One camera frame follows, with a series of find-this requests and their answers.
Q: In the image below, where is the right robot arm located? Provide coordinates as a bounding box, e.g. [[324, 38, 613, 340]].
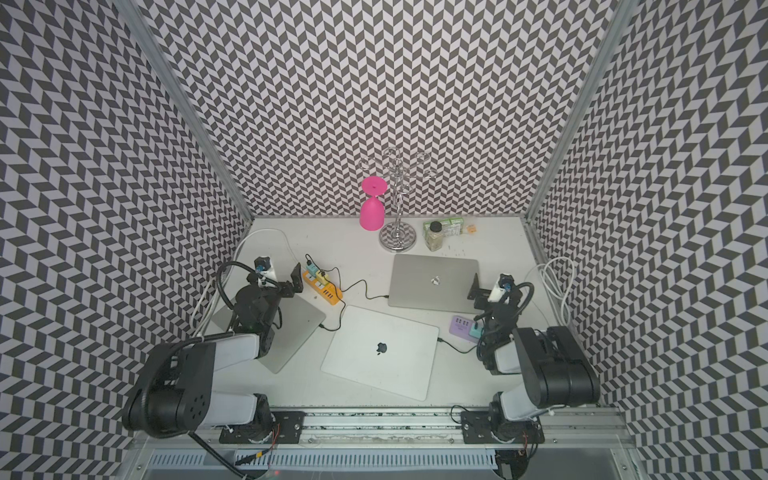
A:
[[460, 274, 600, 448]]

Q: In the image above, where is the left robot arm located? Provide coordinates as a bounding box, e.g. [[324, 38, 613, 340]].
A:
[[121, 257, 304, 442]]

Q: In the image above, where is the yellow charger adapter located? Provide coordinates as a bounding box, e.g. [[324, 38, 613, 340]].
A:
[[315, 270, 331, 285]]

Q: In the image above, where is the left silver laptop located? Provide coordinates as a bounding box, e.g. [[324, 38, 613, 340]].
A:
[[214, 297, 326, 374]]

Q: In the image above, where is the rear grey laptop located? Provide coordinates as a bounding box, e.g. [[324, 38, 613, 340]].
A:
[[388, 254, 479, 313]]

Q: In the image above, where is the centre white laptop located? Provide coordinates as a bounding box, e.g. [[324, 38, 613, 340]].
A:
[[321, 307, 440, 401]]

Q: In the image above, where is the green adapter on purple strip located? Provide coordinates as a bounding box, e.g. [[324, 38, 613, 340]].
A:
[[469, 324, 483, 339]]

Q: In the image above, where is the purple power strip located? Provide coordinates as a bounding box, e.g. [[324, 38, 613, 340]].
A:
[[449, 316, 483, 343]]

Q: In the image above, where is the orange power strip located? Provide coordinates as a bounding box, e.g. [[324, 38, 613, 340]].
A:
[[302, 270, 343, 305]]

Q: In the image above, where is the green packet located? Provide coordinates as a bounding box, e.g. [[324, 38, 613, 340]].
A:
[[423, 217, 464, 237]]

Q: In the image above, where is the small glass bottle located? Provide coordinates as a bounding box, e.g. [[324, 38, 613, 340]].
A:
[[425, 221, 444, 252]]

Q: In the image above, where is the chrome glass holder stand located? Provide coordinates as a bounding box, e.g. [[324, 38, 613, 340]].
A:
[[358, 148, 433, 253]]

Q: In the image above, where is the pink wine glass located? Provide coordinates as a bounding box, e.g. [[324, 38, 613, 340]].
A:
[[359, 176, 388, 231]]

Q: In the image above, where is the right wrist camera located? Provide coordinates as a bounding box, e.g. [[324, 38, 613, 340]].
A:
[[488, 274, 515, 303]]

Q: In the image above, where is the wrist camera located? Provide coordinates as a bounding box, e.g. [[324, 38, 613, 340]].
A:
[[254, 256, 278, 288], [488, 274, 515, 303]]

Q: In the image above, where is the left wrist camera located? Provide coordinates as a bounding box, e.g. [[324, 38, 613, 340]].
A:
[[254, 256, 278, 288]]

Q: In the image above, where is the black yellow charger cable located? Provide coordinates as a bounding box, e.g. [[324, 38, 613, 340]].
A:
[[326, 267, 391, 302]]

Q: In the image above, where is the black cable to white laptop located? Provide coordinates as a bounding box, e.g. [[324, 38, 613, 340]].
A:
[[437, 337, 479, 355]]

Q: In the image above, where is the white cable right side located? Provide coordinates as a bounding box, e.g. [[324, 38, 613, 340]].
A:
[[523, 256, 578, 328]]

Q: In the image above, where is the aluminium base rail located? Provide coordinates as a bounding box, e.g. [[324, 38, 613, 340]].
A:
[[128, 406, 637, 451]]

